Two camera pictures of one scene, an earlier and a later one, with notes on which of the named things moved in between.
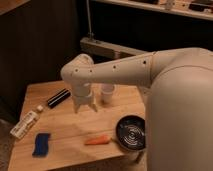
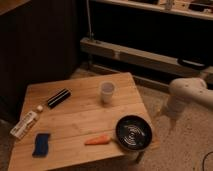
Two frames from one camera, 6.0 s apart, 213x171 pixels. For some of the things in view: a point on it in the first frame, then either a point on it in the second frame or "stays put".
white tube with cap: x=18 y=130 stays put
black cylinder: x=58 y=98 stays put
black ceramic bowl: x=131 y=132 stays put
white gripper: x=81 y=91 -> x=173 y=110
